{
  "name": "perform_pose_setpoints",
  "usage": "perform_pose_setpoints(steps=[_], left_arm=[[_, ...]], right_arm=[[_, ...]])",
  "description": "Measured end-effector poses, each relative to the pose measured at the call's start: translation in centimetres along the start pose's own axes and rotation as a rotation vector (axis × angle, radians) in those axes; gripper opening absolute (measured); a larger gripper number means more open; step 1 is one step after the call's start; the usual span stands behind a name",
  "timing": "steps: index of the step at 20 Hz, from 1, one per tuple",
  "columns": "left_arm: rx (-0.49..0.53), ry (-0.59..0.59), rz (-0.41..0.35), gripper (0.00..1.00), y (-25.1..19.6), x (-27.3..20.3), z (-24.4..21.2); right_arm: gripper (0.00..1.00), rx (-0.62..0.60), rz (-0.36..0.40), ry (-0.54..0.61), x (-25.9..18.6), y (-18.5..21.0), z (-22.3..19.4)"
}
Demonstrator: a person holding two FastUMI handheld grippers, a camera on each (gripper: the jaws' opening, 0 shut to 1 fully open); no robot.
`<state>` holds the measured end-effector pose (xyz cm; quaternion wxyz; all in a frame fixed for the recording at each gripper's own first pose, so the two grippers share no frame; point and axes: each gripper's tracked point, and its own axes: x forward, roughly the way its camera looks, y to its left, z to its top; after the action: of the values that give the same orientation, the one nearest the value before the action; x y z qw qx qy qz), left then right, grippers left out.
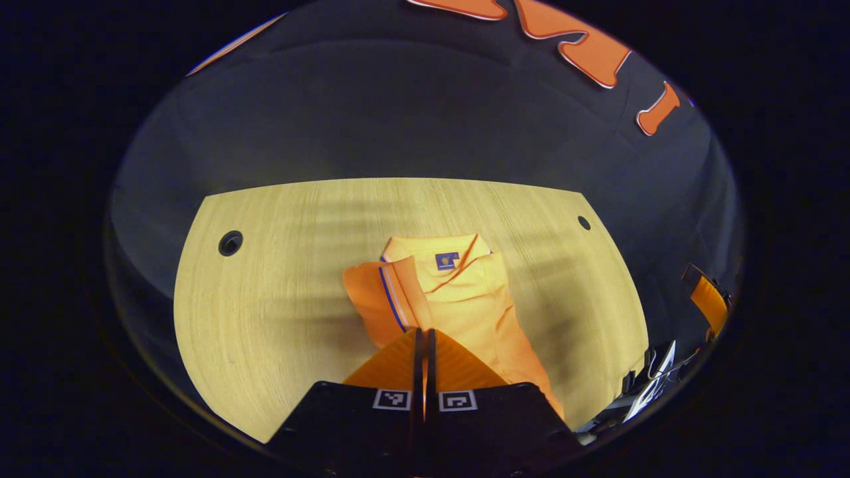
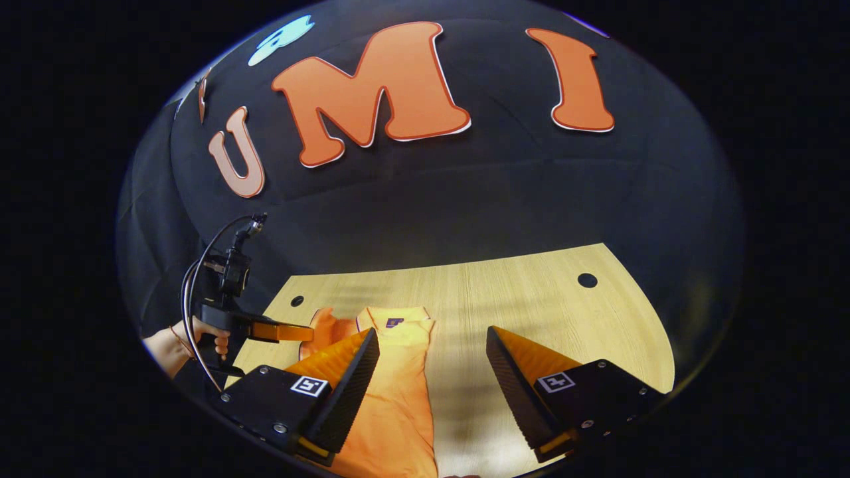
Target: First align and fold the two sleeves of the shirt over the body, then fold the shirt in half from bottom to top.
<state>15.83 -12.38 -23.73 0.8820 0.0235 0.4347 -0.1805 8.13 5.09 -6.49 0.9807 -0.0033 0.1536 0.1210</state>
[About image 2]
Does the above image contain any orange T-shirt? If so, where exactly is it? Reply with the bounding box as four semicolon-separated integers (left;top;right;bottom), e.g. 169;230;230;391
299;305;439;478

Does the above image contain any black cable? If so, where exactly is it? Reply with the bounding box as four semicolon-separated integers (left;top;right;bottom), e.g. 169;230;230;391
181;214;256;394

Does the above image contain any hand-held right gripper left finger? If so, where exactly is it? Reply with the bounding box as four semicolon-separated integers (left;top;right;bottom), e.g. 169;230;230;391
218;327;381;467

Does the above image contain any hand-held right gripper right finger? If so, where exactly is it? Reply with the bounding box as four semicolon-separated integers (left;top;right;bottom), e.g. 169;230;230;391
485;325;667;464

